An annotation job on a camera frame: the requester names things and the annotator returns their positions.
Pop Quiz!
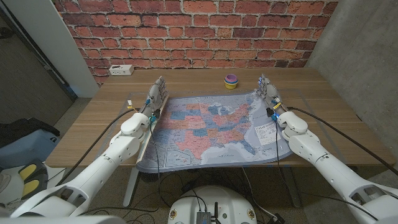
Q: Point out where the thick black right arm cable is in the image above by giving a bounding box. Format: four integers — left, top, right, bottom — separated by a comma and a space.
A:
285, 106, 398, 175

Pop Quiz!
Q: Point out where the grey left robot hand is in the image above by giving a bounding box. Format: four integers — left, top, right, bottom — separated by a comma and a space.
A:
139, 76, 170, 121

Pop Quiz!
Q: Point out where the white robot torso base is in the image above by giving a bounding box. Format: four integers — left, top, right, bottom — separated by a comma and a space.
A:
167, 185, 258, 224

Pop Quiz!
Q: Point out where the United States paper map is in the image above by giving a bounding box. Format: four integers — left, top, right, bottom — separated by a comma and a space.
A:
136, 90, 293, 174

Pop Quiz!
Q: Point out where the blue storage bin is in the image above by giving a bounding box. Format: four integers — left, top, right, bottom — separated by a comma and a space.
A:
0, 129, 60, 170

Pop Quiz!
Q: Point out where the grey electronics box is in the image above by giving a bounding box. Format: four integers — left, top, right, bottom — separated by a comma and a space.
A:
195, 210, 212, 224

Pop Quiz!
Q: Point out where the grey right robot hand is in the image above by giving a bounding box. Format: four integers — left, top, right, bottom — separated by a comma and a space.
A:
256, 73, 289, 118

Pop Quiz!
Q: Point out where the white table leg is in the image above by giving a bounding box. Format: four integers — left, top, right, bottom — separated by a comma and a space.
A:
123, 167, 140, 208

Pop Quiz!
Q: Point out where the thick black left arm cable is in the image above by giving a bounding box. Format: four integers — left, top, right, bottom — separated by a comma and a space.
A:
55, 107, 141, 187

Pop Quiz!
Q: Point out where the red brick printed backdrop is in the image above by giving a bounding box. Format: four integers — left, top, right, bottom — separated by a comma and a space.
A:
52, 0, 340, 86

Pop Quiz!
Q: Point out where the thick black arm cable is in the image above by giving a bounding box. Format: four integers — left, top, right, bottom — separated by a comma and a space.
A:
285, 106, 398, 175
55, 107, 141, 187

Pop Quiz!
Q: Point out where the black yellow foot pedal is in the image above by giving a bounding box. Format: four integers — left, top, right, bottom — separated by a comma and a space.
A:
17, 158, 49, 200

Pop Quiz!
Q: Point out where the white power strip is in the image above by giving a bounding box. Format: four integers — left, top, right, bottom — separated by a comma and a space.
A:
108, 64, 135, 77

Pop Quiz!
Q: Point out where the grey table leg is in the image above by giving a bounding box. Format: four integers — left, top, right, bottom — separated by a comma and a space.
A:
281, 166, 302, 208

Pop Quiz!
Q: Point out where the black cloth bag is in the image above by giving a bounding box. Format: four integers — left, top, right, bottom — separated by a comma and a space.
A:
0, 117, 60, 149

